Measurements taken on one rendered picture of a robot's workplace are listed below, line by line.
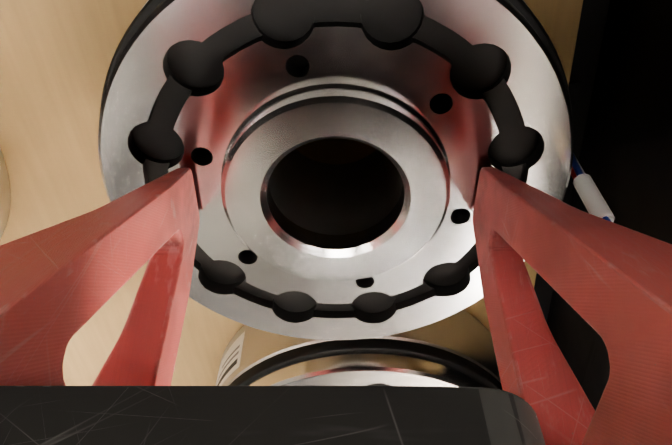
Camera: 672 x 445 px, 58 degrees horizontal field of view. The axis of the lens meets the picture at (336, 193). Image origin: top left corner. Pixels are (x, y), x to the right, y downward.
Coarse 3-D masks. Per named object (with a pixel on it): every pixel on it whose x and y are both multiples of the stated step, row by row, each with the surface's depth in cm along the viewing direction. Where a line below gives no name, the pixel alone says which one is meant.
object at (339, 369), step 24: (312, 360) 17; (336, 360) 17; (360, 360) 17; (384, 360) 17; (408, 360) 17; (264, 384) 17; (288, 384) 17; (312, 384) 17; (336, 384) 17; (360, 384) 17; (384, 384) 18; (408, 384) 17; (432, 384) 17; (456, 384) 17; (480, 384) 18
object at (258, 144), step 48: (288, 96) 12; (336, 96) 11; (384, 96) 12; (240, 144) 12; (288, 144) 12; (384, 144) 12; (432, 144) 12; (240, 192) 13; (432, 192) 13; (288, 240) 13; (336, 240) 14; (384, 240) 13
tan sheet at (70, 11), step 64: (0, 0) 14; (64, 0) 14; (128, 0) 14; (576, 0) 14; (0, 64) 15; (64, 64) 15; (0, 128) 16; (64, 128) 16; (64, 192) 17; (192, 320) 20; (192, 384) 22
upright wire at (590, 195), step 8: (576, 160) 14; (576, 168) 14; (576, 176) 14; (584, 176) 13; (576, 184) 13; (584, 184) 13; (592, 184) 13; (584, 192) 13; (592, 192) 13; (584, 200) 13; (592, 200) 13; (600, 200) 12; (592, 208) 12; (600, 208) 12; (608, 208) 12; (600, 216) 12; (608, 216) 12
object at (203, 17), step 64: (192, 0) 11; (256, 0) 11; (320, 0) 11; (384, 0) 11; (448, 0) 11; (128, 64) 11; (192, 64) 12; (256, 64) 11; (320, 64) 11; (384, 64) 11; (448, 64) 11; (512, 64) 11; (128, 128) 12; (192, 128) 12; (448, 128) 12; (512, 128) 13; (128, 192) 13; (256, 256) 15; (448, 256) 14; (256, 320) 16; (320, 320) 16; (384, 320) 16
